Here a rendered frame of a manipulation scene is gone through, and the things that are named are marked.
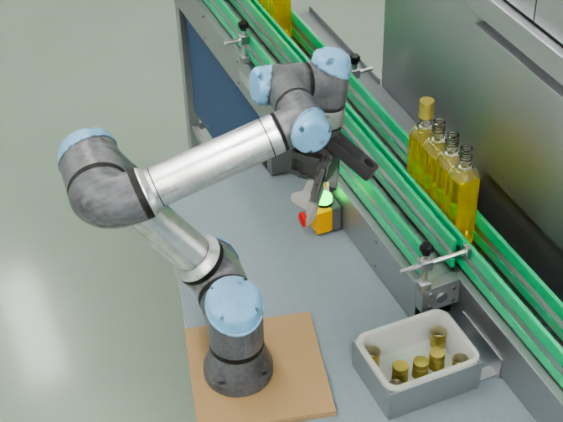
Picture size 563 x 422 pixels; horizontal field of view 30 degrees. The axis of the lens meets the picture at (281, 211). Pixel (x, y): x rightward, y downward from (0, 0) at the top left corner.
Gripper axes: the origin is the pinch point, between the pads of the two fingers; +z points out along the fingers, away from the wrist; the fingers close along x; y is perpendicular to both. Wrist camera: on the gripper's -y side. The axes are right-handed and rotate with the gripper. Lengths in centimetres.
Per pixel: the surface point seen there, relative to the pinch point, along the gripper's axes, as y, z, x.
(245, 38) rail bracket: 52, 6, -81
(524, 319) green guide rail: -45.4, 11.9, 0.0
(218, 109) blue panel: 73, 49, -113
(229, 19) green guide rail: 63, 7, -94
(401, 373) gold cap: -24.3, 28.5, 8.8
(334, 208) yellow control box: 7.0, 22.9, -35.7
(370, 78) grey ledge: 16, 11, -87
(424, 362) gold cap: -27.9, 26.9, 4.8
